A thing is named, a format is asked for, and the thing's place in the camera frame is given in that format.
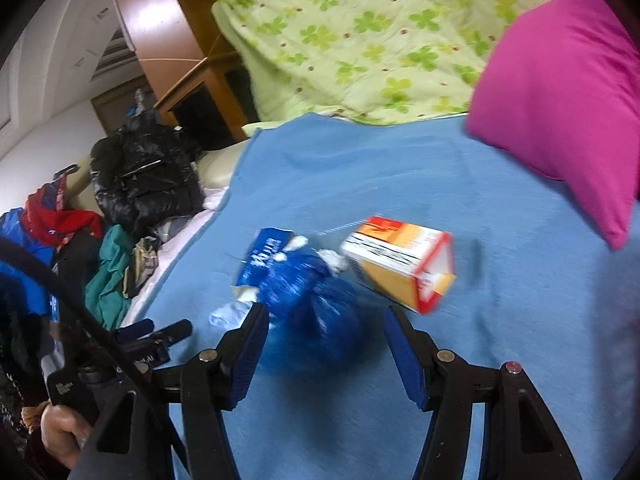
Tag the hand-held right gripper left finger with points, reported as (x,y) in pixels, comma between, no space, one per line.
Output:
(247,355)

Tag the wooden arch bed frame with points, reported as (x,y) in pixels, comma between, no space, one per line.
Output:
(160,25)

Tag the clear plastic wrap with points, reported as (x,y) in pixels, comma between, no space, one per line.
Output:
(230,316)

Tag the blue jacket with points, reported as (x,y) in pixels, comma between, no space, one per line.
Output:
(22,235)

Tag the blue plastic bag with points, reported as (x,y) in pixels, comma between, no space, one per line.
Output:
(320,310)

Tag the magenta pillow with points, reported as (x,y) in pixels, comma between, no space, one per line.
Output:
(565,110)

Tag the black puffer jacket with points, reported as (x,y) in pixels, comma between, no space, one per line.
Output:
(145,175)

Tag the green clover quilt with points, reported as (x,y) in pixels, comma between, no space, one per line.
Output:
(360,35)

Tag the teal cloth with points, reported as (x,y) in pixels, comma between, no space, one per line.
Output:
(110,275)

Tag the orange white box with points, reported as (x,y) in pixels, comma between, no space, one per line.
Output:
(395,255)

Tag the light blue blanket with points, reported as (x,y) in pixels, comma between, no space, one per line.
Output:
(350,180)

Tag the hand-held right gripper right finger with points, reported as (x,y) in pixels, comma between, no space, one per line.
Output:
(407,355)

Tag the patterned dark cloth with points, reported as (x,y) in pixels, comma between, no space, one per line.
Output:
(144,265)

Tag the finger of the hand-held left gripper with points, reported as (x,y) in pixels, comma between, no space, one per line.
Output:
(135,329)
(175,331)

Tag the person's left hand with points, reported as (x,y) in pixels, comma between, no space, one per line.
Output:
(62,430)

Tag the red cloth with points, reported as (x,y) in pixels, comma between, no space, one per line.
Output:
(65,220)

